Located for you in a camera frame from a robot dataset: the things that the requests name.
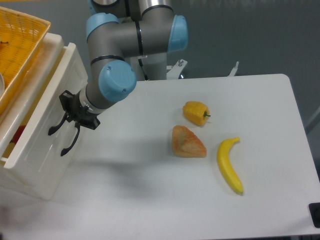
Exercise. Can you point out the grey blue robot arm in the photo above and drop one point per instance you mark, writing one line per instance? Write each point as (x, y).
(116, 30)

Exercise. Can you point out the white lower drawer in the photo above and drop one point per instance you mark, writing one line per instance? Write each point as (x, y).
(47, 158)

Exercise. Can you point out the red bell pepper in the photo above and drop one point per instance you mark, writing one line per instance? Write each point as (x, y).
(17, 134)

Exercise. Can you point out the yellow banana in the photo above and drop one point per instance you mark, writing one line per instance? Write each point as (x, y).
(225, 166)

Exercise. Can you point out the yellow woven basket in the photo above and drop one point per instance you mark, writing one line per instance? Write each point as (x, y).
(21, 37)

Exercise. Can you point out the black corner device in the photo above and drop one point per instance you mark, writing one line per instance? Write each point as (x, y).
(314, 209)

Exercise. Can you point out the white drawer cabinet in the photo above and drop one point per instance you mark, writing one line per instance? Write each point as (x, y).
(25, 100)

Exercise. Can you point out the white table bracket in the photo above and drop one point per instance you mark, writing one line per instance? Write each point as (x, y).
(234, 70)

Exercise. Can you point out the yellow bell pepper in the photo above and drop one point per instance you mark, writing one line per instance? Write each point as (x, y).
(196, 112)

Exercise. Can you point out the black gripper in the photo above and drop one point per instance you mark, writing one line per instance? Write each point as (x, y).
(74, 110)

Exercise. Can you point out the toy croissant pastry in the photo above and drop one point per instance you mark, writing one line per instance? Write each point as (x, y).
(186, 144)

